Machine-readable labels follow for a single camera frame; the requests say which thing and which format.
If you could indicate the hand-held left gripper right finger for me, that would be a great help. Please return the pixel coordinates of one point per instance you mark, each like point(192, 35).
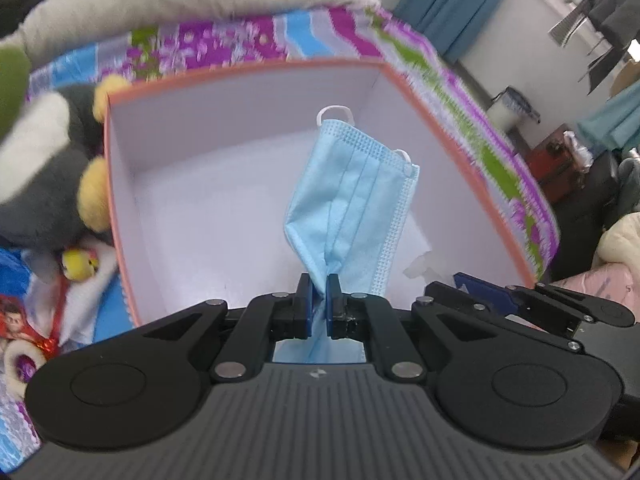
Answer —
point(333, 310)

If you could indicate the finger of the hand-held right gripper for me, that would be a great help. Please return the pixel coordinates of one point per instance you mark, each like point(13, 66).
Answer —
point(485, 287)
point(540, 332)

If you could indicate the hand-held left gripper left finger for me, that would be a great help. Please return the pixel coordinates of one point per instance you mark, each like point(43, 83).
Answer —
point(306, 310)

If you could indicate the blue face mask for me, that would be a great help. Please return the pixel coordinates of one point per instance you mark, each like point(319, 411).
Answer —
point(350, 200)

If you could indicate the orange-rimmed white box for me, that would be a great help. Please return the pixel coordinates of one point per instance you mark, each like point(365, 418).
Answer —
point(200, 210)

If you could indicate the white paper scrap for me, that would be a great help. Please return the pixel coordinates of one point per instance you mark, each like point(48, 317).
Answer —
point(422, 265)

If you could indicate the cream fluffy cloth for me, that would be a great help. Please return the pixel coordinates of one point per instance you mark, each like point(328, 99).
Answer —
point(620, 245)

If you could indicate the black bag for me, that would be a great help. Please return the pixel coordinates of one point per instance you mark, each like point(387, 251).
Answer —
point(585, 210)

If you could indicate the grey green clothing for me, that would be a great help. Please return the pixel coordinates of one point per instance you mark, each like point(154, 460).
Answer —
point(627, 185)

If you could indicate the white plastic bag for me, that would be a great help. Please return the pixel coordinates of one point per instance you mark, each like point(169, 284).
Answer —
point(579, 150)

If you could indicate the white trash bin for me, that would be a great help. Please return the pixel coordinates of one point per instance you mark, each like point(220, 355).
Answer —
point(507, 110)

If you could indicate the colourful printed bedsheet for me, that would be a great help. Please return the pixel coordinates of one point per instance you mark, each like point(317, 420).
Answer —
point(450, 100)

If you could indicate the white towel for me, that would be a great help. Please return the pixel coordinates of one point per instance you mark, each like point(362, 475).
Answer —
point(95, 305)

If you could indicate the teal cloth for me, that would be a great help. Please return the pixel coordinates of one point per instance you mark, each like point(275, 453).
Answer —
point(615, 115)

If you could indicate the small yellow toy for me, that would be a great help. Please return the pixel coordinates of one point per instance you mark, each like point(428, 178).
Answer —
point(79, 264)

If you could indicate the grey striped cloth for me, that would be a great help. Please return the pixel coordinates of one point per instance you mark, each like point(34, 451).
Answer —
point(565, 25)

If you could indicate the blue curtain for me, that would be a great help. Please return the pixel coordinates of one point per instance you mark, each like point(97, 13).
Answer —
point(450, 5)

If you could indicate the grey white penguin plush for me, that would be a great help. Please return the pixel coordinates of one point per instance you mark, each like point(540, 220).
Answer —
point(45, 195)

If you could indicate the red snack packet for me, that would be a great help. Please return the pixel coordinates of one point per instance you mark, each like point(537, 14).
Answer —
point(20, 317)

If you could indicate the wrapped round pastry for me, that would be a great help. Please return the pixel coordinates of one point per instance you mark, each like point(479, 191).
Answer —
point(20, 367)

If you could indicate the hanging dark clothes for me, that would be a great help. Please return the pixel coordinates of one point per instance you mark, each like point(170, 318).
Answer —
point(615, 5)

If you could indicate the green plush toy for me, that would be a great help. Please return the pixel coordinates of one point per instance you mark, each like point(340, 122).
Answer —
point(12, 85)

